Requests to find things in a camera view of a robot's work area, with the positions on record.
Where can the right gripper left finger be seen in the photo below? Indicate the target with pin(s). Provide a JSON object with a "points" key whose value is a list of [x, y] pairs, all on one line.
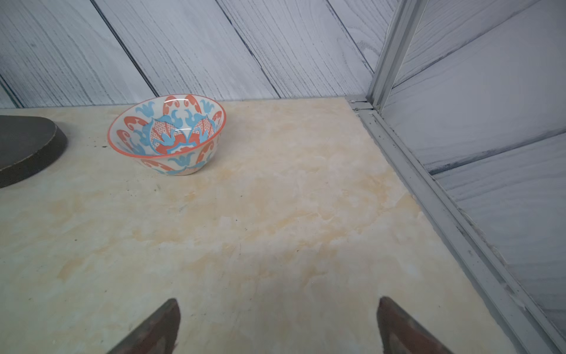
{"points": [[156, 334]]}

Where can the aluminium right corner post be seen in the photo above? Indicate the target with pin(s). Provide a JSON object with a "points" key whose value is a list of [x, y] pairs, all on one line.
{"points": [[402, 28]]}

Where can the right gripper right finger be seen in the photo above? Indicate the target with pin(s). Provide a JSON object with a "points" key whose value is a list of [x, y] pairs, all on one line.
{"points": [[401, 333]]}

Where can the dark oval stand base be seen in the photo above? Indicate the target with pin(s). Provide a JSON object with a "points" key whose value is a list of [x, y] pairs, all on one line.
{"points": [[28, 146]]}

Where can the red blue patterned bowl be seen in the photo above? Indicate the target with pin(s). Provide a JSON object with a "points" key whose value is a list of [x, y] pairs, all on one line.
{"points": [[174, 135]]}

